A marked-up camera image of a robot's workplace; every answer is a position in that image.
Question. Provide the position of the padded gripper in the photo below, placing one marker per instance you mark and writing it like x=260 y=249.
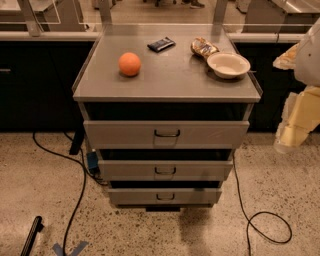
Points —
x=308 y=62

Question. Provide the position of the grey top drawer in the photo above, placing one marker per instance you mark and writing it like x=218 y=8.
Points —
x=165 y=134

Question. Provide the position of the grey drawer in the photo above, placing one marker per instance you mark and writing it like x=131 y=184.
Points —
x=157 y=196
x=165 y=134
x=164 y=170

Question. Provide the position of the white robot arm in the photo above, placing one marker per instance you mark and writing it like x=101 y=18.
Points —
x=304 y=58

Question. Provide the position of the grey metal drawer cabinet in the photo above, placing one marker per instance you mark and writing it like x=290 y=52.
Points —
x=172 y=85

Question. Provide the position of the grey middle drawer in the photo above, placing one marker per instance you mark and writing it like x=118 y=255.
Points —
x=164 y=170

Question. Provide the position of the grey bottom drawer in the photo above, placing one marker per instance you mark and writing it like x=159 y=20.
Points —
x=157 y=196

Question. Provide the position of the dark counter cabinet right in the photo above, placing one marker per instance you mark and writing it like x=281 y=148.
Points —
x=276 y=84

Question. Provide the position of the dark counter cabinet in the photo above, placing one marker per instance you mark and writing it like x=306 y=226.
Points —
x=36 y=79
x=276 y=84

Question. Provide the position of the white bowl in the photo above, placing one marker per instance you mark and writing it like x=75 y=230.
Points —
x=228 y=65

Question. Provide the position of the crumpled chip bag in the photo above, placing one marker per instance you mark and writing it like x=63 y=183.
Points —
x=203 y=48

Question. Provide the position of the dark blue snack bar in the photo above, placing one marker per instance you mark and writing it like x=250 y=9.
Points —
x=161 y=44

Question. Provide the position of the person in background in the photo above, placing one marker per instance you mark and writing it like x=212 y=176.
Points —
x=195 y=4

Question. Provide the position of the orange ball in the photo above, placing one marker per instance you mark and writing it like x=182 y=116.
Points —
x=129 y=64

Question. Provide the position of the blue power box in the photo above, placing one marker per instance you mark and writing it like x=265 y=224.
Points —
x=92 y=161

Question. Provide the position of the dark counter cabinet left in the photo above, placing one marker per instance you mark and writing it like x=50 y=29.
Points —
x=36 y=79

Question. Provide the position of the black bar on floor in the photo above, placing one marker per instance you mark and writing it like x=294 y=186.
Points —
x=36 y=228

